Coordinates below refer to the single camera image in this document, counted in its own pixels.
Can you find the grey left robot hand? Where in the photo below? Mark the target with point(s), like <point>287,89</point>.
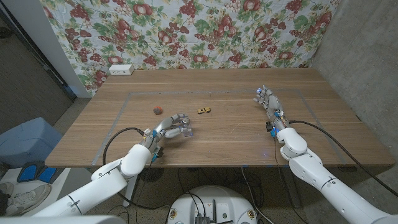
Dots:
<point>166,126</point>

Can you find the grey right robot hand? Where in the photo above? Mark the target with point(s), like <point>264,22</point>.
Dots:
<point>272,101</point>

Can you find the clear glass salt shaker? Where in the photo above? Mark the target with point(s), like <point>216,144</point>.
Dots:
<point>187,132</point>

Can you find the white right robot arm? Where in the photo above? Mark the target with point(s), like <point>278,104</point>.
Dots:
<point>329,186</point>

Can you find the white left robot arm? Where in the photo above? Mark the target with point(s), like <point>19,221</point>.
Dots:
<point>105,183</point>

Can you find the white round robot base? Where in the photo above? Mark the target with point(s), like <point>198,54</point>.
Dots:
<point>214,202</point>

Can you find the yellow toy car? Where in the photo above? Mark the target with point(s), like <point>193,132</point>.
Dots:
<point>204,110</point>

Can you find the small brown red ball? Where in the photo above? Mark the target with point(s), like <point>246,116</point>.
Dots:
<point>158,110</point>

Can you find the black round table foot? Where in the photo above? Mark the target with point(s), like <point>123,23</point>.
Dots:
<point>151,175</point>

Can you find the white power strip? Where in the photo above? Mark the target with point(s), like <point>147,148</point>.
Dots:
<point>121,69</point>

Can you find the white table leg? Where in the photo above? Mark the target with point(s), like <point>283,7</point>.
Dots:
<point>130,193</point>

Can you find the grey table leg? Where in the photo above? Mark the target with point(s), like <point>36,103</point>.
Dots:
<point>292,189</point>

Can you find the fruit print backdrop cloth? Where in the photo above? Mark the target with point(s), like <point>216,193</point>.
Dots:
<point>192,34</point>

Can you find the blue grey padded seat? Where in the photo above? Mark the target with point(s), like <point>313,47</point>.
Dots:
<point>28,140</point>

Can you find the blue and black foot pedal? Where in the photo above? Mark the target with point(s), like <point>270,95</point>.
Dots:
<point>29,172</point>

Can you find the white sneaker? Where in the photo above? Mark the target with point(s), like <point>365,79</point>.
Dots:
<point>25,199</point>

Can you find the white door frame post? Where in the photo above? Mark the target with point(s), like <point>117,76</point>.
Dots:
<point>46,40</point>

